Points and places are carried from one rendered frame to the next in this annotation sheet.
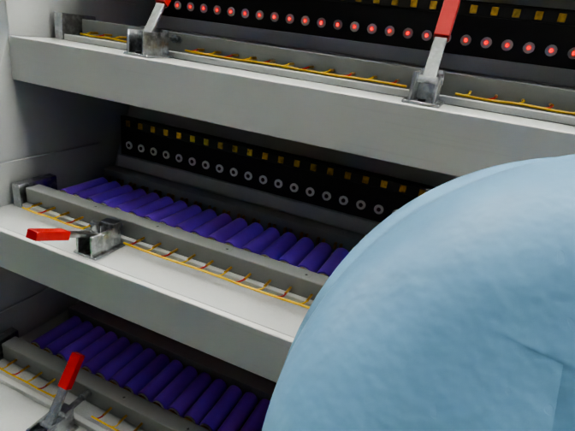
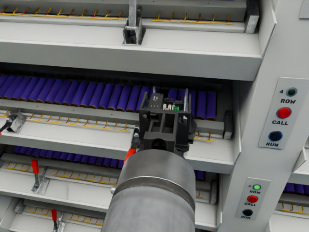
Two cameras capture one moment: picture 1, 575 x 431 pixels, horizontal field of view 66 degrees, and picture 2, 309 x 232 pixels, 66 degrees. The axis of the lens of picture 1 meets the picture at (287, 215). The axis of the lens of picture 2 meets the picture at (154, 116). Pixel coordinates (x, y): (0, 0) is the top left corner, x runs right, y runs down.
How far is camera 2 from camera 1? 0.21 m
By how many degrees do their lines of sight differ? 33
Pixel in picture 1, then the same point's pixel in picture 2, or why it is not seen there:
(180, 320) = (67, 147)
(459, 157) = (157, 67)
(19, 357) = (10, 160)
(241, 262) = (82, 115)
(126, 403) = (63, 166)
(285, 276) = (103, 117)
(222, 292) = (79, 131)
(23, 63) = not seen: outside the picture
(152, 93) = not seen: outside the picture
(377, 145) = (119, 66)
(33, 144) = not seen: outside the picture
